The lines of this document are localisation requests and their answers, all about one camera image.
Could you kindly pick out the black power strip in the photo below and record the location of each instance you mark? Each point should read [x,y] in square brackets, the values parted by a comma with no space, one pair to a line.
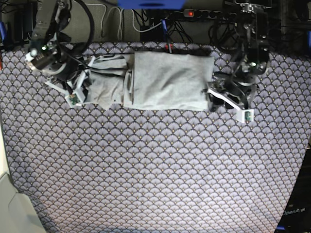
[207,14]

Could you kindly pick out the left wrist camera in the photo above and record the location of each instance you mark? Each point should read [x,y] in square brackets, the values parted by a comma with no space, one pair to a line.
[242,115]

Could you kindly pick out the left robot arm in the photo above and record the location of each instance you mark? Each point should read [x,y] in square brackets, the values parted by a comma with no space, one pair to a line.
[241,32]

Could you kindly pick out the black power adapter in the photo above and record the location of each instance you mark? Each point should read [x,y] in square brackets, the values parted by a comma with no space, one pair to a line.
[25,21]

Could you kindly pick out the light grey T-shirt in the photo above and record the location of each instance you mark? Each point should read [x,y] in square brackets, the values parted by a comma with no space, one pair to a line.
[151,81]

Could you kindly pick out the fan-patterned table cloth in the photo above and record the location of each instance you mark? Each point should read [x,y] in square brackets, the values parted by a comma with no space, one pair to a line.
[87,170]

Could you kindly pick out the red black table clamp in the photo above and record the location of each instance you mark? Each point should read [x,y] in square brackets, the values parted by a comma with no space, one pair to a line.
[169,47]

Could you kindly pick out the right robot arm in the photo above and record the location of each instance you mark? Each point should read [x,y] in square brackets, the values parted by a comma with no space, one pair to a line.
[51,19]

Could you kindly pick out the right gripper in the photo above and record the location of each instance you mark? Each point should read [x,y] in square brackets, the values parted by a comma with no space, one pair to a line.
[61,64]

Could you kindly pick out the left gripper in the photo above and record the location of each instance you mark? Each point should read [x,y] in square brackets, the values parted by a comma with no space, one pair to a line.
[239,88]

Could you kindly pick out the blue box overhead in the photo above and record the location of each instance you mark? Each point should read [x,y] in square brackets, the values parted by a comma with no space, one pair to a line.
[151,4]

